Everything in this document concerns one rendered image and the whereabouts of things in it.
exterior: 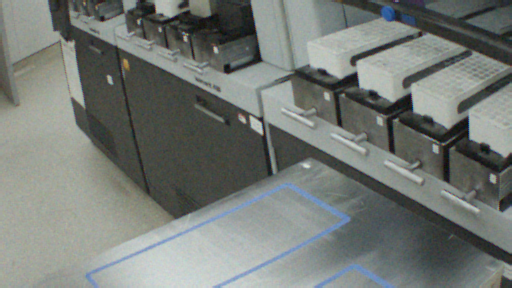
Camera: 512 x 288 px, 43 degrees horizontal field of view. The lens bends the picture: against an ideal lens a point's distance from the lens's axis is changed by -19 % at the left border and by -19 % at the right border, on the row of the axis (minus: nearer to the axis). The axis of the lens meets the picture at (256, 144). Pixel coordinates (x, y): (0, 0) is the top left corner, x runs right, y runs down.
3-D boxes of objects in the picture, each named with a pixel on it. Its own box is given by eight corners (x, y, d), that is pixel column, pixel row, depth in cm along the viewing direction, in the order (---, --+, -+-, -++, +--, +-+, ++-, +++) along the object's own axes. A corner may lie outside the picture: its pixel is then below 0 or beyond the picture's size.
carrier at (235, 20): (252, 27, 174) (247, 4, 171) (244, 29, 173) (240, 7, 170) (226, 19, 183) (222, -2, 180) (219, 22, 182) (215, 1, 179)
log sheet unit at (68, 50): (70, 98, 316) (58, 28, 300) (88, 114, 295) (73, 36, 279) (66, 100, 315) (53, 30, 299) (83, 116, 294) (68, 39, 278)
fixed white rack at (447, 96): (497, 71, 138) (495, 44, 135) (527, 84, 130) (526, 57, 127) (412, 117, 125) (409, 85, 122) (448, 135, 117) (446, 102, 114)
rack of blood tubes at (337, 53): (408, 35, 162) (404, 10, 159) (436, 45, 154) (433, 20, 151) (309, 71, 149) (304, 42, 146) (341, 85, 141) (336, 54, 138)
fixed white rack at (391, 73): (452, 52, 150) (448, 26, 147) (481, 64, 142) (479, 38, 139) (358, 93, 137) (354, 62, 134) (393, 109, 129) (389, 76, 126)
